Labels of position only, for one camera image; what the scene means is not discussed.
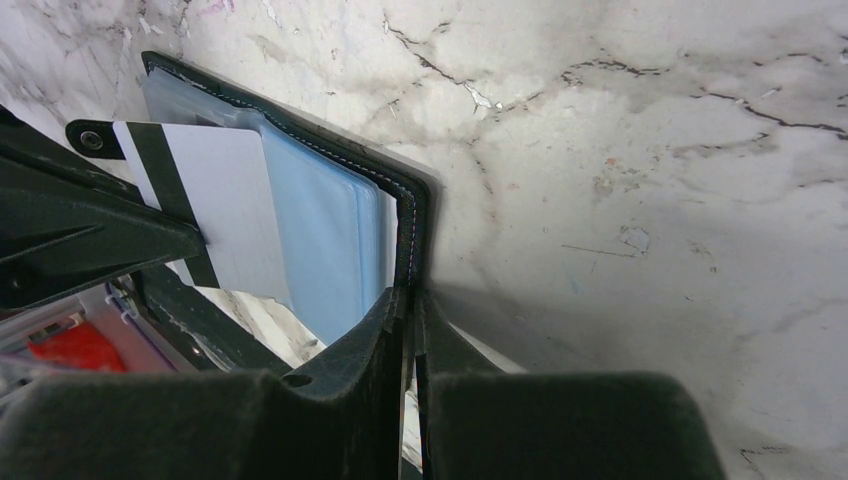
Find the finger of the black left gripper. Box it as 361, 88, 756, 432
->
1, 109, 203, 312

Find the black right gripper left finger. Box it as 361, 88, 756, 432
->
1, 288, 407, 479

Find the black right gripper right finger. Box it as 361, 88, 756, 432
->
414, 291, 725, 479

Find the black leather card holder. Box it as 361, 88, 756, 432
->
65, 51, 430, 344

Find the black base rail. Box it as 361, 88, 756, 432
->
130, 266, 292, 376

